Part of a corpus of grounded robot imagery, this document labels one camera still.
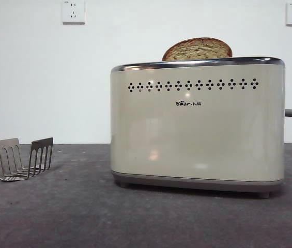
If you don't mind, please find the cream two-slot toaster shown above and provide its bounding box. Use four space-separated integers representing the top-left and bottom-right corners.
110 56 286 199

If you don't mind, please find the metal slotted bread rack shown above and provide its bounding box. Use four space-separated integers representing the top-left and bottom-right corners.
0 137 54 182

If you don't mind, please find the brown toasted bread slice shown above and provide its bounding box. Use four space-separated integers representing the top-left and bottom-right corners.
161 37 234 62

